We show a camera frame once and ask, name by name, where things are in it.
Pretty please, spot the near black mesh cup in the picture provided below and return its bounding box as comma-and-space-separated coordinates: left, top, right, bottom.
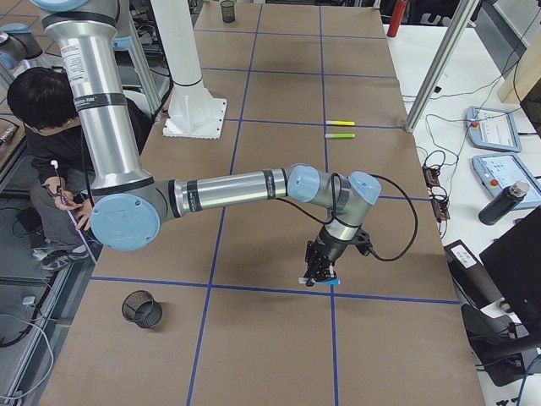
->
121, 290, 163, 329

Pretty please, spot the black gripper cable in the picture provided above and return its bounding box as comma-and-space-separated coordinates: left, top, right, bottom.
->
330, 172, 420, 261

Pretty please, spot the blue marker pen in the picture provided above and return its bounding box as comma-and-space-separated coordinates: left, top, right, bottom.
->
298, 277, 341, 287

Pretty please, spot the white camera pole base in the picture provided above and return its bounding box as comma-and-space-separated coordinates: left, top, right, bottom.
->
151, 0, 227, 139

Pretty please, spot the red bottle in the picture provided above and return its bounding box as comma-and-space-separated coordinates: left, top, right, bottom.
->
386, 0, 407, 38

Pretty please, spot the teach pendant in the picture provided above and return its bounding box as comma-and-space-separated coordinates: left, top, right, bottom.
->
465, 106, 522, 152
472, 152, 540, 210

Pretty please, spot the far black mesh cup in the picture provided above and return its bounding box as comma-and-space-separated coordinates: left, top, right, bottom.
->
220, 0, 236, 24

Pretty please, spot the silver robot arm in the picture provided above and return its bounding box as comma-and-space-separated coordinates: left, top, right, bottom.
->
37, 1, 381, 286

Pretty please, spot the upper teach pendant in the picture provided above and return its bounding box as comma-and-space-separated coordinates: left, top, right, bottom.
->
465, 106, 522, 152

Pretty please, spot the green marker pen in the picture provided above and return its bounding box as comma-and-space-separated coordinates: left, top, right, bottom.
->
325, 133, 356, 140

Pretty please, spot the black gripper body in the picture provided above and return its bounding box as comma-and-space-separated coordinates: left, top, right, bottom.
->
304, 228, 373, 281

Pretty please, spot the brown paper table mat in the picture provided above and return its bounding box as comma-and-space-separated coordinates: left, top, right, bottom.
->
40, 3, 484, 405

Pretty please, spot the labelled black box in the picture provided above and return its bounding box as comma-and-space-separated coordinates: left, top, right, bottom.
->
444, 239, 508, 311

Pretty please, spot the seated person in black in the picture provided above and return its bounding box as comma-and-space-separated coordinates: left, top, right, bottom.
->
6, 66, 152, 272

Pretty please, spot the black water bottle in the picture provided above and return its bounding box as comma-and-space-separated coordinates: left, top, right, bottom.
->
478, 180, 530, 225

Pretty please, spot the lower teach pendant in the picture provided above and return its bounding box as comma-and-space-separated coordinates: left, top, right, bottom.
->
472, 152, 540, 210

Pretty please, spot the aluminium frame post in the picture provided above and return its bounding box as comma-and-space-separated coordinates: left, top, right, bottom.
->
402, 0, 478, 133

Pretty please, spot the black monitor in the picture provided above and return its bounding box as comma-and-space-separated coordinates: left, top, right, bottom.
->
480, 207, 540, 332

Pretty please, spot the black mesh cup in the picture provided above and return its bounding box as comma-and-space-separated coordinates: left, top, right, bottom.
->
220, 0, 236, 24
121, 290, 163, 329

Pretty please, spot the yellow marker pen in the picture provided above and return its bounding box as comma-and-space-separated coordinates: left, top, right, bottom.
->
325, 120, 356, 127

